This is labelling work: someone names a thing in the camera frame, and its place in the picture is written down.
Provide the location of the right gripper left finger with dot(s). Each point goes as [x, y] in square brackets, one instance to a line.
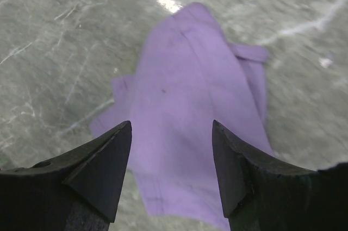
[78, 190]

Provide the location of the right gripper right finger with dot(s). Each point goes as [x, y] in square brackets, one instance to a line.
[261, 192]

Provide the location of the purple t shirt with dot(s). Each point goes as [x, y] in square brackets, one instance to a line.
[188, 75]

